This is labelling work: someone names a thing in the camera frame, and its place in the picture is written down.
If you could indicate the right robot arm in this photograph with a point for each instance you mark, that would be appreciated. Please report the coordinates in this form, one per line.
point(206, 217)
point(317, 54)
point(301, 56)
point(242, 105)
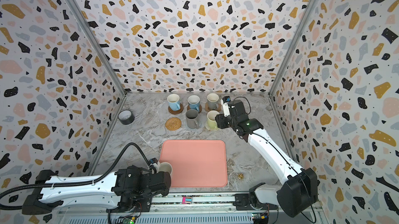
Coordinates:
point(299, 189)

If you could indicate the brown wooden coaster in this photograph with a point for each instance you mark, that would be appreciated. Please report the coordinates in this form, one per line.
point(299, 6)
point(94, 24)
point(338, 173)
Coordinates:
point(177, 111)
point(197, 108)

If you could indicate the white mug pink handle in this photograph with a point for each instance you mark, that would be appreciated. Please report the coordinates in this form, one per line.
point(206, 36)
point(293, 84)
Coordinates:
point(166, 167)

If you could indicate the dark grey mug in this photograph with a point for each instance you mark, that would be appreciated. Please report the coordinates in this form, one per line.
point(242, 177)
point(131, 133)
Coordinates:
point(192, 119)

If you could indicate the aluminium front rail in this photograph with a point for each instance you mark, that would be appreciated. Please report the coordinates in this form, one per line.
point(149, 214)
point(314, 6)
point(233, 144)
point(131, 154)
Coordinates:
point(194, 208)

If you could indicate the paw print wooden coaster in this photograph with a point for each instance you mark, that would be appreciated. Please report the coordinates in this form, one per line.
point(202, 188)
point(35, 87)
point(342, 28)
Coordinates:
point(218, 108)

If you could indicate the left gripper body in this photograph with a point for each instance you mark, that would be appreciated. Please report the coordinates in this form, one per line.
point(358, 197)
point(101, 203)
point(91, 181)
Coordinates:
point(150, 192)

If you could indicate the pink silicone tray mat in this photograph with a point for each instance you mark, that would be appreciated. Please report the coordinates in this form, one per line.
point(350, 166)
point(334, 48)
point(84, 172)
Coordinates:
point(196, 163)

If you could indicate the woven rattan coaster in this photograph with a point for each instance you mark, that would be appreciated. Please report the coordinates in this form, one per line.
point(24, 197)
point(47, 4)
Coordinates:
point(173, 124)

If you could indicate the light blue mug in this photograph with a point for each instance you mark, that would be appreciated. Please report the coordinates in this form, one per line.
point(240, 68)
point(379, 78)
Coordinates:
point(194, 100)

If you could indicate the beige patterned round coaster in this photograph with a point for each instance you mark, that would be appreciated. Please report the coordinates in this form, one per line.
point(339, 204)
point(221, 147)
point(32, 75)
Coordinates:
point(209, 128)

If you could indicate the white mug green handle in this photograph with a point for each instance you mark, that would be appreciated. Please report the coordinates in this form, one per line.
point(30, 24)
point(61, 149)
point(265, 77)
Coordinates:
point(211, 118)

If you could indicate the white mug blue handle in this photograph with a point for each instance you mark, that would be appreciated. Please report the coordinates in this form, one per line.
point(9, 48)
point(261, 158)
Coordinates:
point(174, 102)

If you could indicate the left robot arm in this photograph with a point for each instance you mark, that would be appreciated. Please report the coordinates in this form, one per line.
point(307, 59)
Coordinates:
point(78, 192)

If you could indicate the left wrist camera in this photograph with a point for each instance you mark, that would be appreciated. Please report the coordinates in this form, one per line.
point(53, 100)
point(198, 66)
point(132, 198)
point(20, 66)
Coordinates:
point(154, 165)

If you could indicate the white mug grey handle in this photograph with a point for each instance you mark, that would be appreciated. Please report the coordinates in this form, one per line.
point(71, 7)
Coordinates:
point(212, 100)

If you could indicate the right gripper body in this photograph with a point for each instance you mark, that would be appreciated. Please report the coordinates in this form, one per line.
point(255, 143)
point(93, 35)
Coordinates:
point(222, 121)

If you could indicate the black tape roll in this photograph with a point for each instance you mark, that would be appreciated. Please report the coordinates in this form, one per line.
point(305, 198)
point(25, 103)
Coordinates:
point(126, 117)

